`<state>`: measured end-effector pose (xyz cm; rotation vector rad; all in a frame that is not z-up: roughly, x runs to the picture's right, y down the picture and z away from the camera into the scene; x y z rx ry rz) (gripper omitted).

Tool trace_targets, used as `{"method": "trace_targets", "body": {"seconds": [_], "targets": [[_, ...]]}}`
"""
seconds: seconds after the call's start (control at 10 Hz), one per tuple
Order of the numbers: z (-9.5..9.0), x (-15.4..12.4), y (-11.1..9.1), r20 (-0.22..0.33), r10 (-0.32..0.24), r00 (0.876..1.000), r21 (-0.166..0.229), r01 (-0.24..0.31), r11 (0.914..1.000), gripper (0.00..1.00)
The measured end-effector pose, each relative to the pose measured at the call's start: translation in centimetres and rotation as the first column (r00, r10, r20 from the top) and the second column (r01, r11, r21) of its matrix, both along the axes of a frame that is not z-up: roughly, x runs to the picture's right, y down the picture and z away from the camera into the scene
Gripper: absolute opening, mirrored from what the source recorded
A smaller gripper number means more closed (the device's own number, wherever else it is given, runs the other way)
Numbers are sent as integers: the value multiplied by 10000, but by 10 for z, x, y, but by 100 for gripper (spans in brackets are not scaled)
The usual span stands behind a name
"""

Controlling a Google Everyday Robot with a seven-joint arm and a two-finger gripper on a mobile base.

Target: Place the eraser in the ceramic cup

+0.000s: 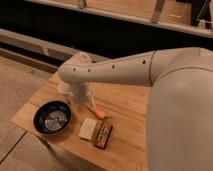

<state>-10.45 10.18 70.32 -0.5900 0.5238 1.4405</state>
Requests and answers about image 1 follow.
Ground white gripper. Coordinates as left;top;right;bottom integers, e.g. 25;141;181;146
70;83;96;112

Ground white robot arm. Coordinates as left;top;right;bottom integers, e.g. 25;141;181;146
58;47;213;171

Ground black ceramic bowl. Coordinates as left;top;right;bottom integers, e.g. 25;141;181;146
33;100;72;135

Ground orange carrot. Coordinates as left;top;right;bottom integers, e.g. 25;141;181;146
95;109;106;119

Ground cream rectangular sponge block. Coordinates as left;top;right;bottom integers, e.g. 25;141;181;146
78;118;97;140

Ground wooden table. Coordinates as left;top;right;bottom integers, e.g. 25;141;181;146
10;71;152;171

